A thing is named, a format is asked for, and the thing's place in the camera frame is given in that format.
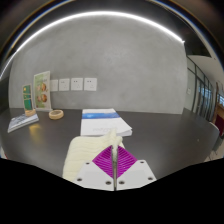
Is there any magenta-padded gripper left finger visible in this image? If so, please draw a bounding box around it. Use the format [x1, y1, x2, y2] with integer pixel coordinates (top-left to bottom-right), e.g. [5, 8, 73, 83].
[75, 145, 116, 192]

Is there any grey magazine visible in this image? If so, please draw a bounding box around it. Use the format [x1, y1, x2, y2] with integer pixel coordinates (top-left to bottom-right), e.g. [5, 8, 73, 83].
[7, 113, 40, 134]

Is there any cream knitted towel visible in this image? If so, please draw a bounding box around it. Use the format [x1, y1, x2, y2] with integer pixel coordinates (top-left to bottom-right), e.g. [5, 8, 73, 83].
[62, 128, 126, 183]

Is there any black-framed glass partition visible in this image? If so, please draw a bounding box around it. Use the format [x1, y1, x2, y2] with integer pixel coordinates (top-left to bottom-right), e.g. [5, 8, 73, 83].
[184, 56, 224, 134]

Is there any green menu sign stand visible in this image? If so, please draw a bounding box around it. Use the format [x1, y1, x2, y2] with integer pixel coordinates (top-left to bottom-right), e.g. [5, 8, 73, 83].
[32, 70, 53, 112]

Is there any white and blue booklet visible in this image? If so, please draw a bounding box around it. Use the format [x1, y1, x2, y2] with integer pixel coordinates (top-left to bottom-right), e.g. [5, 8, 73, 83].
[80, 108, 133, 138]

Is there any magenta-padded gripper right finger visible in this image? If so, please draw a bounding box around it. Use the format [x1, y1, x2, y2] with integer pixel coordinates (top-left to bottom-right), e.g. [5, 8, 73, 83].
[114, 145, 157, 192]

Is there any white ceiling light strip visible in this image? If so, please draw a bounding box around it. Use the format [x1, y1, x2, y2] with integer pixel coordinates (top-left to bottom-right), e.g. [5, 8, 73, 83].
[0, 10, 185, 81]

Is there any small card on wooden base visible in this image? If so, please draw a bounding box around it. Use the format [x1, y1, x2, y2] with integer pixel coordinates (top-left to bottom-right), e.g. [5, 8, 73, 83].
[21, 83, 37, 118]

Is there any round wooden ring coaster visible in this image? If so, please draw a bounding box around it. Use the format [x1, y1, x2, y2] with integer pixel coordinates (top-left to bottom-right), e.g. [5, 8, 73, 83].
[48, 109, 65, 120]

